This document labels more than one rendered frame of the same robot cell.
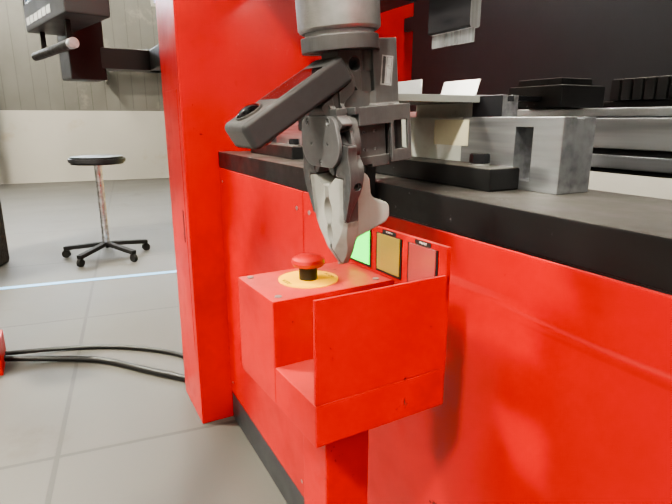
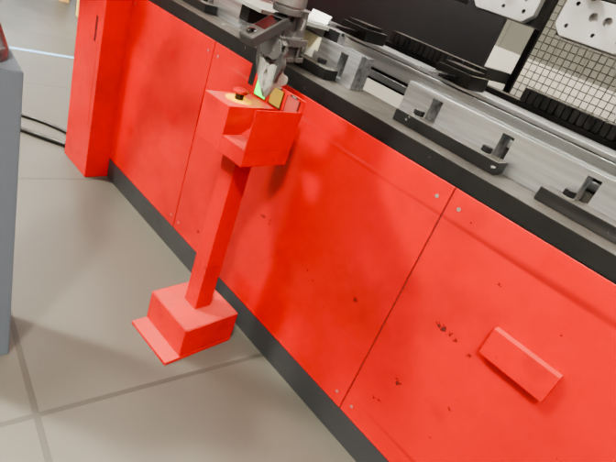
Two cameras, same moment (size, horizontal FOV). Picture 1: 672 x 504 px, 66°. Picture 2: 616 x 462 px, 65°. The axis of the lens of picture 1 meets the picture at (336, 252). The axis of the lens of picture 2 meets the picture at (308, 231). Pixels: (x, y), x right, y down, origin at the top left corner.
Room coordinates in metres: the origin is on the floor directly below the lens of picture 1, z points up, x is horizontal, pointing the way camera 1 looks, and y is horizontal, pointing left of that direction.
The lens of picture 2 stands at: (-0.65, 0.29, 1.12)
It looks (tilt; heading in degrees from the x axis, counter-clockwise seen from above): 27 degrees down; 335
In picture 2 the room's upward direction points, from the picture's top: 21 degrees clockwise
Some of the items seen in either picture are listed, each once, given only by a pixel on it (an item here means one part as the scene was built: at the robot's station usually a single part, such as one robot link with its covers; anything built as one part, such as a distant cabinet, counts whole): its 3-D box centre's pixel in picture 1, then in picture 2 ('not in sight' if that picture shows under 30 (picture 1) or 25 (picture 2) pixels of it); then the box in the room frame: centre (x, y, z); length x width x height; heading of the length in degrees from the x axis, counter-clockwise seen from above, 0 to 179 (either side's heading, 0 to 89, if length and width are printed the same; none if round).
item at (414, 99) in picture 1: (371, 99); (277, 11); (0.81, -0.05, 1.00); 0.26 x 0.18 x 0.01; 118
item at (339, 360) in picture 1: (335, 313); (249, 117); (0.57, 0.00, 0.75); 0.20 x 0.16 x 0.18; 30
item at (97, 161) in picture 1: (102, 206); not in sight; (3.70, 1.67, 0.36); 0.60 x 0.57 x 0.72; 113
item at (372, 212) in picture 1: (363, 217); (277, 81); (0.50, -0.03, 0.87); 0.06 x 0.03 x 0.09; 120
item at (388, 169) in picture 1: (433, 170); (297, 57); (0.82, -0.15, 0.89); 0.30 x 0.05 x 0.03; 28
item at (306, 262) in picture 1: (308, 269); (239, 94); (0.60, 0.03, 0.79); 0.04 x 0.04 x 0.04
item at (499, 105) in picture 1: (462, 107); (319, 27); (0.85, -0.20, 0.99); 0.20 x 0.03 x 0.03; 28
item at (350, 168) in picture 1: (343, 174); (277, 62); (0.49, -0.01, 0.92); 0.05 x 0.02 x 0.09; 30
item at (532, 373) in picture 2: not in sight; (518, 363); (-0.10, -0.52, 0.59); 0.15 x 0.02 x 0.07; 28
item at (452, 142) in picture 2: not in sight; (446, 139); (0.32, -0.42, 0.89); 0.30 x 0.05 x 0.03; 28
